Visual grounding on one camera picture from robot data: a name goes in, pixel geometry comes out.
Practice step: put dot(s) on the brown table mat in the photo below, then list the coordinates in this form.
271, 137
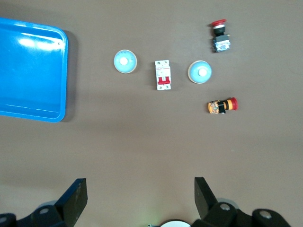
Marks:
151, 146

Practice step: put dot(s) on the light blue desk bell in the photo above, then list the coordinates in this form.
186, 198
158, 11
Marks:
200, 72
125, 61

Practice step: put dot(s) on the blue black emergency stop button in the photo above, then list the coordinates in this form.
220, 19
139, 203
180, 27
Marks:
220, 35

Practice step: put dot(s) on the blue plastic tray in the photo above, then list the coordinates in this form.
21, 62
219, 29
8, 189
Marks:
30, 78

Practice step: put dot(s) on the white red circuit breaker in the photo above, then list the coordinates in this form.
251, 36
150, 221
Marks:
163, 75

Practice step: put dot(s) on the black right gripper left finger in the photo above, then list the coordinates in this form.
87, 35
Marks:
71, 203

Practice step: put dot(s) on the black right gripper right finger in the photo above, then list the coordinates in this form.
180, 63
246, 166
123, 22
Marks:
206, 203

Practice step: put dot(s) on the orange emergency stop button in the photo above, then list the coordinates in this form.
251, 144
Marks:
222, 105

